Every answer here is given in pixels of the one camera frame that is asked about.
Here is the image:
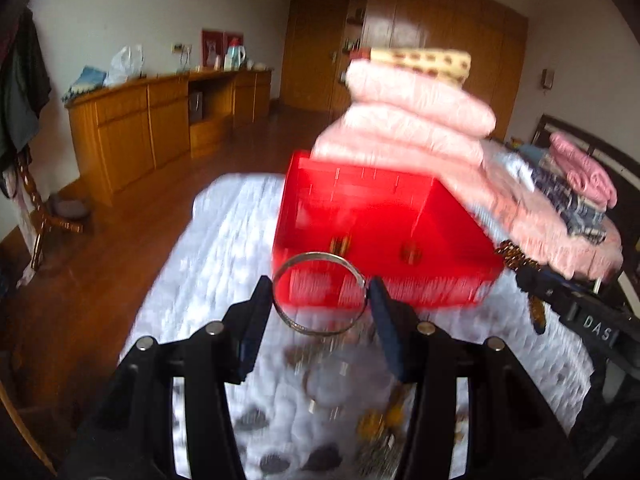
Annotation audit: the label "wooden sideboard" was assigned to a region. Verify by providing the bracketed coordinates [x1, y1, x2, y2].
[66, 67, 273, 206]

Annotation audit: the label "folded blue cloth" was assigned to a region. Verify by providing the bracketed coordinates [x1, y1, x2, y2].
[62, 66, 107, 103]

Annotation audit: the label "white plastic bag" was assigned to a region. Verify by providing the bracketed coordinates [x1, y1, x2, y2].
[103, 45, 146, 86]

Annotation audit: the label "brown bead bracelet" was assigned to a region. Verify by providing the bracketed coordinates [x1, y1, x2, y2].
[495, 240, 548, 336]

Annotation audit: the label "grey leaf-print quilted cover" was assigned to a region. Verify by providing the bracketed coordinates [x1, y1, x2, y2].
[117, 172, 601, 480]

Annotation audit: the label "white cloth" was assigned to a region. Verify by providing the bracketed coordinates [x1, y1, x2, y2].
[492, 152, 536, 191]

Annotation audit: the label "pink bedspread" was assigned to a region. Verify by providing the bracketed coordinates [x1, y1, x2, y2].
[440, 160, 623, 281]

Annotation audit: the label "silver bangle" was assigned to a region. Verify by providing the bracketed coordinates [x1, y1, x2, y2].
[272, 252, 371, 336]

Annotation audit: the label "dark wooden headboard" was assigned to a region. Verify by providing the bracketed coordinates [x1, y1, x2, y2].
[530, 114, 640, 306]

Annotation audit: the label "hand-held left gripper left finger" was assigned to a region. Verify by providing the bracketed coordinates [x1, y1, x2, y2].
[62, 275, 275, 480]

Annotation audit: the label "light blue electric kettle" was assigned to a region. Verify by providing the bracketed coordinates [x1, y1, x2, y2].
[223, 40, 248, 71]

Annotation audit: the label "red tin box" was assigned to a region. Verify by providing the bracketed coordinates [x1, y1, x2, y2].
[271, 150, 503, 308]

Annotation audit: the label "wooden wardrobe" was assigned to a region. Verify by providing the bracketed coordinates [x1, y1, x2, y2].
[277, 0, 529, 146]

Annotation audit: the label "yellow brown-spotted blanket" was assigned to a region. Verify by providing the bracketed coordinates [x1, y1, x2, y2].
[370, 47, 472, 81]

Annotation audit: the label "dark hanging coats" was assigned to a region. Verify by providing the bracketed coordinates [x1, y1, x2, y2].
[0, 10, 52, 161]

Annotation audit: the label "folded plaid clothing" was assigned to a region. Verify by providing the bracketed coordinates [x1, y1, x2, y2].
[530, 160, 608, 246]

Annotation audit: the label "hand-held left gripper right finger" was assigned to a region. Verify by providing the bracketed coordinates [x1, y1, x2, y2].
[367, 277, 583, 480]

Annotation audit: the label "grey slippers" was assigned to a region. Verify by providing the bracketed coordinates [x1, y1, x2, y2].
[47, 195, 91, 221]

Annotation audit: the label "folded pink blanket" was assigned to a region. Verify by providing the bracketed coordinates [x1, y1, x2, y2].
[550, 132, 618, 208]

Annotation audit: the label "wooden coat rack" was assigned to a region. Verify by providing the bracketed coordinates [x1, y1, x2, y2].
[15, 150, 83, 271]

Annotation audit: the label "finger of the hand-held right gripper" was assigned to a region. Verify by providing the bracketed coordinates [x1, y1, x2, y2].
[515, 265, 576, 311]

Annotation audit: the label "wooden door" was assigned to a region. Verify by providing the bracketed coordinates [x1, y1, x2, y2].
[282, 0, 351, 113]

